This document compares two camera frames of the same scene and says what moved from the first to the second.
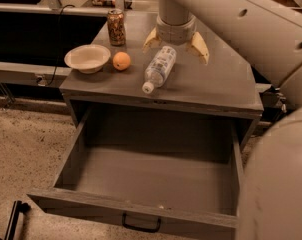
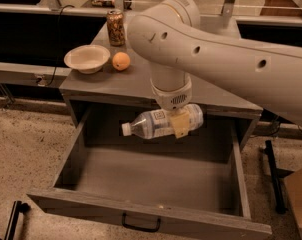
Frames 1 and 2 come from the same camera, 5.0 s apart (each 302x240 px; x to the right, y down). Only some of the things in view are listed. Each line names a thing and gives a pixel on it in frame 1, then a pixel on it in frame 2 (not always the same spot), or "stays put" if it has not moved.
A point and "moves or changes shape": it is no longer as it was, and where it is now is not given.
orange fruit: [121, 60] stays put
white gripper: [175, 32] -> [171, 98]
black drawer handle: [143, 229] stays put
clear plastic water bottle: [158, 69] moves or changes shape
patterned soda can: [116, 27] stays put
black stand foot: [17, 208] stays put
